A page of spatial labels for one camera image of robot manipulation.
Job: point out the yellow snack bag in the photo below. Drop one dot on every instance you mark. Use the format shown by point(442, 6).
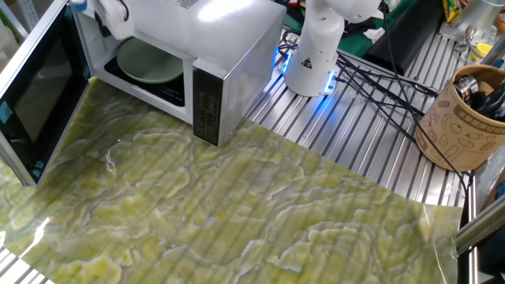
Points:
point(451, 10)

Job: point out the pale green plate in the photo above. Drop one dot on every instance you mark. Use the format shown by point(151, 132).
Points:
point(150, 63)

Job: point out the brown printed cardboard bucket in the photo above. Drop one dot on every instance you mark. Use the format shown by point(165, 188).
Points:
point(461, 138)

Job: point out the clear plastic bag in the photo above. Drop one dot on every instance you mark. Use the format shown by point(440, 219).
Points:
point(491, 177)

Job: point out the dark glass microwave door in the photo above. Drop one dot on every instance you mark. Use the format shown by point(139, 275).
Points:
point(35, 102)

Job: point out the green marble pattern mat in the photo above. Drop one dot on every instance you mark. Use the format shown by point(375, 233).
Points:
point(236, 205)

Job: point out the green cloth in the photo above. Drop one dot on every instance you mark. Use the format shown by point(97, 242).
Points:
point(355, 45)

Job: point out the small yellow object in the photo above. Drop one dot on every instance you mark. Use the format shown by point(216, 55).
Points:
point(483, 50)

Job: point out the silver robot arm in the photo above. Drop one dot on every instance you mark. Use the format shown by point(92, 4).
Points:
point(473, 16)

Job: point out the aluminium profile bar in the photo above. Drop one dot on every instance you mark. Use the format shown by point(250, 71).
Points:
point(481, 229)

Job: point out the white paper scrap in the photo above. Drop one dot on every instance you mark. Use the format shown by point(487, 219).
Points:
point(374, 35)

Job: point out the shiny tape roll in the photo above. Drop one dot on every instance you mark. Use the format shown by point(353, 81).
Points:
point(465, 84)

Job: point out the long black box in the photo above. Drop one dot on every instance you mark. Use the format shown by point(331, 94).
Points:
point(402, 39)

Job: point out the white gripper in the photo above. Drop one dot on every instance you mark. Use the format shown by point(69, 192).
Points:
point(116, 17)

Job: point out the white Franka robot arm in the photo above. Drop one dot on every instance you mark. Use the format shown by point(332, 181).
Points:
point(315, 51)

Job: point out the black tools bundle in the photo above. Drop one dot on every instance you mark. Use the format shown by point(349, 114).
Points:
point(493, 104)

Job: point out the silver bracket with blue cap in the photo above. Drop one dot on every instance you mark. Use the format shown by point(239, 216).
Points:
point(79, 4)

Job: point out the silver microwave oven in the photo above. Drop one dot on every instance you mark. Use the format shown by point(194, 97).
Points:
point(221, 35)

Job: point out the grey metal shelf upright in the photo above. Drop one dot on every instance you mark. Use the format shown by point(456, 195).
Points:
point(25, 12)

